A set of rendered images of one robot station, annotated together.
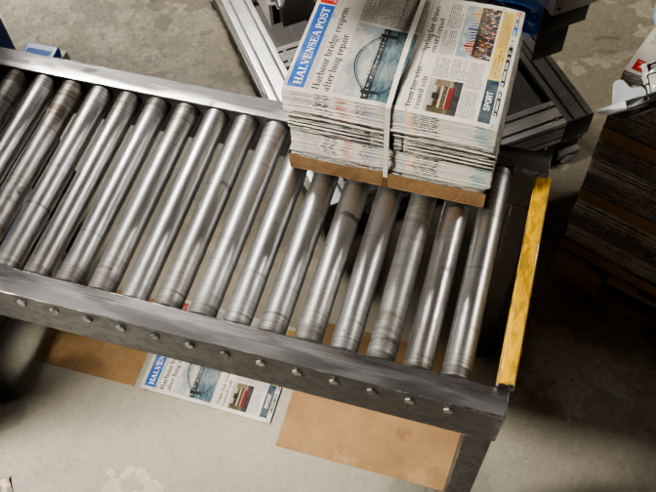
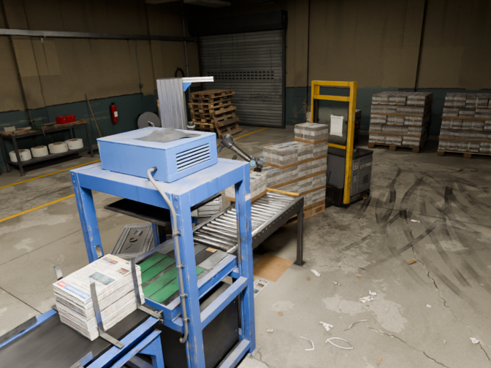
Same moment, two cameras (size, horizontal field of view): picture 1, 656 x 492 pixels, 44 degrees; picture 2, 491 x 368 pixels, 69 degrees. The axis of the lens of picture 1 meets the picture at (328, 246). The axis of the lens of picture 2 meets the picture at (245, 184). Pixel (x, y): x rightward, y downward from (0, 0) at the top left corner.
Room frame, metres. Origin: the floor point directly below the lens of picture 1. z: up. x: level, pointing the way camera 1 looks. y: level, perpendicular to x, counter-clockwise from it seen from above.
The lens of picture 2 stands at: (0.17, 3.26, 2.18)
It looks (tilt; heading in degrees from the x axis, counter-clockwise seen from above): 19 degrees down; 284
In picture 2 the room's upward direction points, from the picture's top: 2 degrees counter-clockwise
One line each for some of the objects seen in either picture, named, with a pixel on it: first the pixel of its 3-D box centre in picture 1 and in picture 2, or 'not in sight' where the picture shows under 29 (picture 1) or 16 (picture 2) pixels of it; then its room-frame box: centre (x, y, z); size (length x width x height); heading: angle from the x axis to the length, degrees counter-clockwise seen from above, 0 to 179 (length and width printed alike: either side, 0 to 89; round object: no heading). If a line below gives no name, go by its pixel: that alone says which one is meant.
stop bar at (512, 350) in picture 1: (526, 275); (280, 191); (0.69, -0.34, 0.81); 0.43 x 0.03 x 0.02; 161
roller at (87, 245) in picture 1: (116, 188); (240, 222); (0.96, 0.41, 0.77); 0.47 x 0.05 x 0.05; 161
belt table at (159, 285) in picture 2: not in sight; (172, 271); (1.25, 1.24, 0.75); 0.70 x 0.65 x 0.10; 71
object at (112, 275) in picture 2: not in sight; (101, 293); (1.44, 1.78, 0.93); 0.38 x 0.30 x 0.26; 71
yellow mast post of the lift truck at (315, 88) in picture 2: not in sight; (313, 139); (0.45, -2.30, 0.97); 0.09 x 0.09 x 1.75; 51
